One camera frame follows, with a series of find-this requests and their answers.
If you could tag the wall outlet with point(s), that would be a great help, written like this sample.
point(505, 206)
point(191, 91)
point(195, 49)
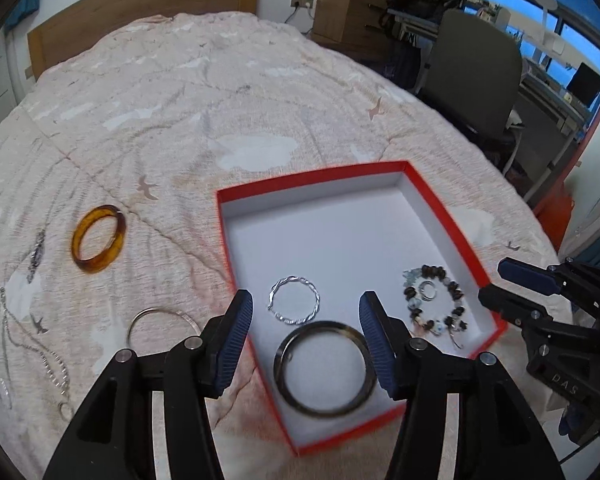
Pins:
point(301, 2)

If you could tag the bed with floral quilt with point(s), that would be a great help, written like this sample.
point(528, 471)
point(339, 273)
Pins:
point(205, 110)

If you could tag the wooden nightstand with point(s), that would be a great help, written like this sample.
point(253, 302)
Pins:
point(350, 50)

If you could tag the wooden dresser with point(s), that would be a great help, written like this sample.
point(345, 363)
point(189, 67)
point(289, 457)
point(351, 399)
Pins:
point(345, 12)

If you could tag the wooden headboard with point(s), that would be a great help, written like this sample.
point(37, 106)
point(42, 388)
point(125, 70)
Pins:
point(145, 5)

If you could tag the orange bag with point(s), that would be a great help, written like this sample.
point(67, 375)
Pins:
point(555, 215)

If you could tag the red jewelry box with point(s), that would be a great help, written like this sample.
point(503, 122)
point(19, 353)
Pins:
point(330, 240)

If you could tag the thin silver bangle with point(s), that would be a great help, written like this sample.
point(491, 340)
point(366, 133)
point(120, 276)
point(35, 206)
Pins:
point(160, 310)

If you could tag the black monitor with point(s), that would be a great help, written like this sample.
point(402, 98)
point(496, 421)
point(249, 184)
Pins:
point(585, 85)

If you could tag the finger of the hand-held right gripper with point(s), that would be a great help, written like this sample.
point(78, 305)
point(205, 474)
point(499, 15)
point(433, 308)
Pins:
point(510, 305)
point(527, 276)

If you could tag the grey office chair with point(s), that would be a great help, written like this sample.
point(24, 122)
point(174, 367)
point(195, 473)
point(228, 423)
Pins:
point(475, 70)

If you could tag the teal curtain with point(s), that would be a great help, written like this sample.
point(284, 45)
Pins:
point(22, 12)

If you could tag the dark metal bangle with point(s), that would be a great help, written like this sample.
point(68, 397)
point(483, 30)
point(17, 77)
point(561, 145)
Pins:
point(280, 360)

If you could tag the twisted silver bangle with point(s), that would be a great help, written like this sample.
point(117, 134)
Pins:
point(295, 320)

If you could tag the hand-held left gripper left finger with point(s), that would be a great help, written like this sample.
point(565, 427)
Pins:
point(235, 340)

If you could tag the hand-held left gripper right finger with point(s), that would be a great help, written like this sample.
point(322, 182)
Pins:
point(377, 345)

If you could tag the amber resin bangle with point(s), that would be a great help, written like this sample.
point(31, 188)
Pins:
point(119, 232)

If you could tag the grey desk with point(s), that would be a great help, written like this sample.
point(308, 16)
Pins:
point(540, 110)

